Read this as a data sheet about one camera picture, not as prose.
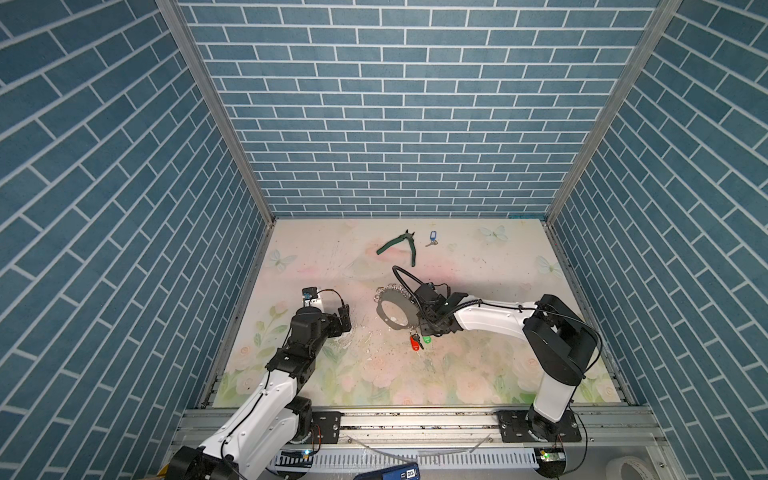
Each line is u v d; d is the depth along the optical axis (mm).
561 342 482
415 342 887
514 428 737
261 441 534
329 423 741
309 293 736
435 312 694
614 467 680
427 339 889
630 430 749
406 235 1151
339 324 768
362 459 706
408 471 654
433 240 1153
